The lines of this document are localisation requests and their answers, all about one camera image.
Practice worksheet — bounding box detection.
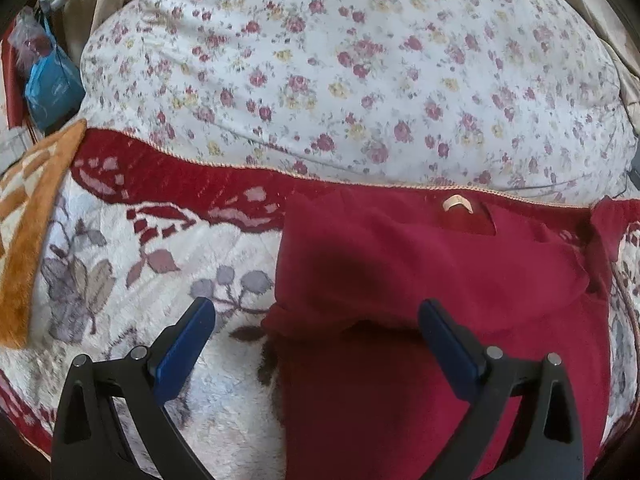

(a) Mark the beige cloth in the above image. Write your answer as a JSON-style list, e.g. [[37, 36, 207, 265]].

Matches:
[[565, 0, 640, 108]]

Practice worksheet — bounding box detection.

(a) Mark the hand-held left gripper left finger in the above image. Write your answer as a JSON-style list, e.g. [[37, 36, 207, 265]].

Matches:
[[51, 296, 217, 480]]

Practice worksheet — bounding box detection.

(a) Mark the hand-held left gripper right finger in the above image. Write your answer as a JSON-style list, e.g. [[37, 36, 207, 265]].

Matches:
[[418, 299, 586, 480]]

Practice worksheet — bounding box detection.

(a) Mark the dark red garment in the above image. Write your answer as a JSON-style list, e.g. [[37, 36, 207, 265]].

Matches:
[[261, 187, 637, 480]]

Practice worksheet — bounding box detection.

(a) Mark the red bordered plush blanket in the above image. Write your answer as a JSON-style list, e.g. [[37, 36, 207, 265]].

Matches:
[[0, 127, 640, 467]]

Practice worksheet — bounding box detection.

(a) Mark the clear plastic bag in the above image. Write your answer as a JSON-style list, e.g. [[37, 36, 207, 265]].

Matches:
[[10, 7, 55, 68]]

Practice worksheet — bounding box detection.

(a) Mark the orange checkered towel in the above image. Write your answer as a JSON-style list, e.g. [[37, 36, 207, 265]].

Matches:
[[0, 120, 88, 349]]

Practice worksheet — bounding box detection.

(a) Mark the blue plastic bag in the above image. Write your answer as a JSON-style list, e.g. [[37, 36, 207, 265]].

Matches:
[[25, 17, 86, 133]]

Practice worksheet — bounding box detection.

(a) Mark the white floral quilt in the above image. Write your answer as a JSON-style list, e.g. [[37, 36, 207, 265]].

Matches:
[[80, 0, 637, 206]]

